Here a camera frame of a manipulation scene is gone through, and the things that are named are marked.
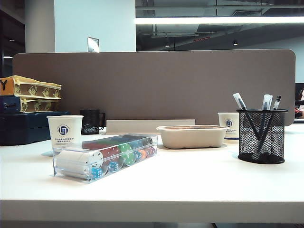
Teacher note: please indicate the black gel pen clear cap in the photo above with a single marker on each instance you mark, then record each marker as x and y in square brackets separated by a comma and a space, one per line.
[239, 101]
[267, 102]
[276, 102]

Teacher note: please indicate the black mesh pen holder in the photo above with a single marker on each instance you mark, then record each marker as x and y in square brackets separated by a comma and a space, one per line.
[261, 142]

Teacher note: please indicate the brown desk divider panel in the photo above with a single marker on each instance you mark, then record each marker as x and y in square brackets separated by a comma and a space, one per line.
[154, 90]

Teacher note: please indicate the beige pulp tray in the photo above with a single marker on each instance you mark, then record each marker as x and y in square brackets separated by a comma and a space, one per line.
[192, 139]

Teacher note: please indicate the green poker chips stack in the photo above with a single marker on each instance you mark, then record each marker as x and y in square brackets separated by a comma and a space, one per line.
[127, 154]

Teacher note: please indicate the red poker chips stack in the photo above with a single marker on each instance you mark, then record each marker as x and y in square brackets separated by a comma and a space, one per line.
[105, 150]

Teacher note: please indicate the black mug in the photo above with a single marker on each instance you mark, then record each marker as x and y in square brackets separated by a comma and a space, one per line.
[89, 122]

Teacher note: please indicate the blue die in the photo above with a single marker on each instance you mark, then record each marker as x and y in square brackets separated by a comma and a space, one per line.
[96, 173]
[114, 167]

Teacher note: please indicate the ceiling spot lamp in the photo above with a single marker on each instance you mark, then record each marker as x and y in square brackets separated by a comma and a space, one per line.
[166, 44]
[235, 43]

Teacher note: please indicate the white paper cup blue logo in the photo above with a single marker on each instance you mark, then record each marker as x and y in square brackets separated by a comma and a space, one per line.
[229, 129]
[64, 130]

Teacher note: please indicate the clear plastic poker chip case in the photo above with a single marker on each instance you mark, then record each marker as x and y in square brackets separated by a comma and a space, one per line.
[71, 153]

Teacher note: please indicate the white poker chips stack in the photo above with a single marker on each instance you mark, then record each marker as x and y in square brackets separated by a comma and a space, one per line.
[76, 162]

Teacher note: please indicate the red ceiling sign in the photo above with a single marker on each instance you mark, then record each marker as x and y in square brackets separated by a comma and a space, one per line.
[202, 39]

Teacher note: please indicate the ceiling light strip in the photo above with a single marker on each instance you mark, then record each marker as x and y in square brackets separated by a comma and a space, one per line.
[213, 20]

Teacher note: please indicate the blue yellow game box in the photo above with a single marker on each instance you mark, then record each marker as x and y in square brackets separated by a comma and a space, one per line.
[33, 106]

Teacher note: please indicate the yellow orange game box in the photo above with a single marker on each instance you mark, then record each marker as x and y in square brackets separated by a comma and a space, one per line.
[28, 89]

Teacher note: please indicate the navy blue box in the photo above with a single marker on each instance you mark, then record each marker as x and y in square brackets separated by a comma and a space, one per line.
[23, 128]

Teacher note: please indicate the black monitor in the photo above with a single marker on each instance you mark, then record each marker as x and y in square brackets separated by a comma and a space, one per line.
[298, 99]

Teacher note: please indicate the seated person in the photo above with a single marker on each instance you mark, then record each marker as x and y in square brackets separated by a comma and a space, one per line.
[302, 97]

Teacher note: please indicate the small wall sign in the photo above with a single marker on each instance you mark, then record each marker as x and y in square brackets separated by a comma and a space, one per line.
[93, 44]

